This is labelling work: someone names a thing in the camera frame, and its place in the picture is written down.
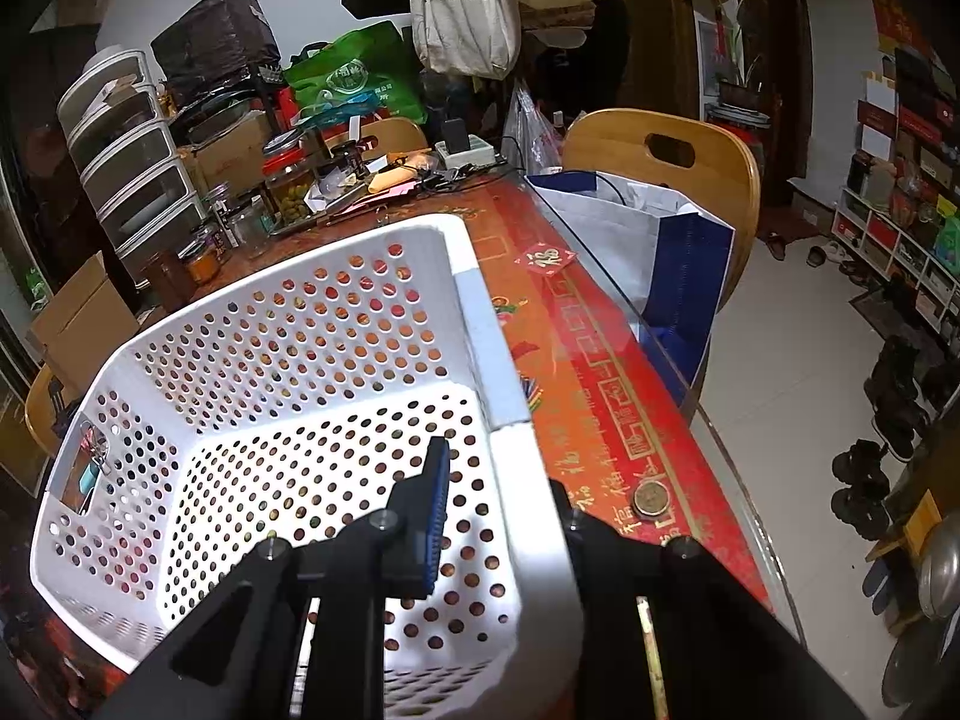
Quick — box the white perforated plastic basket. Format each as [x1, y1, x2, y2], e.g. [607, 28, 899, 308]
[29, 215, 583, 718]

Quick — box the gold coin on table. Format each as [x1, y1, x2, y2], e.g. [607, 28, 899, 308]
[631, 479, 670, 522]

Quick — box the red patterned table cover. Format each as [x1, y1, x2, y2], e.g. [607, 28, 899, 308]
[133, 179, 775, 720]

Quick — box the left side wooden chair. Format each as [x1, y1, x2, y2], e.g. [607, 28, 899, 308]
[25, 364, 76, 457]

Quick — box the brown cardboard box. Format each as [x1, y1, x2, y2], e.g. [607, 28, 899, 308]
[26, 252, 140, 392]

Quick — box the orange lidded small jar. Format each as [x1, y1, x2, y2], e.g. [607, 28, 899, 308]
[181, 241, 220, 286]

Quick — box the white and blue paper bag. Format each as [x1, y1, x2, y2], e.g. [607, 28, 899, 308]
[526, 171, 736, 410]

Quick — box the white shoe shelf unit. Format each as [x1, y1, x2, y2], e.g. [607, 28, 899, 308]
[832, 187, 958, 338]

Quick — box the white stacked drawer unit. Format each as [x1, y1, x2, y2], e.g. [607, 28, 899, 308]
[57, 46, 202, 278]

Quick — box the red lidded pickle jar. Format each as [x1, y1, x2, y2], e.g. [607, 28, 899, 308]
[262, 146, 316, 224]

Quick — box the clear plastic bag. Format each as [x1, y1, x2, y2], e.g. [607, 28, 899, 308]
[501, 80, 562, 176]

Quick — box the white power strip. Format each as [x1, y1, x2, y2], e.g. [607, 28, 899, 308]
[434, 135, 496, 171]

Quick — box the green shopping bag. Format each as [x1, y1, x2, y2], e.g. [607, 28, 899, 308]
[285, 21, 428, 127]

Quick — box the black bag on shelf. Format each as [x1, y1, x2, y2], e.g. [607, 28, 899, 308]
[149, 0, 280, 86]

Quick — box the beige canvas tote bag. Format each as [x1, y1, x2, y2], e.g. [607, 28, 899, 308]
[409, 0, 521, 80]

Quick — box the wooden chair with handle hole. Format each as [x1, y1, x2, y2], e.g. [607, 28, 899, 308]
[562, 107, 761, 299]

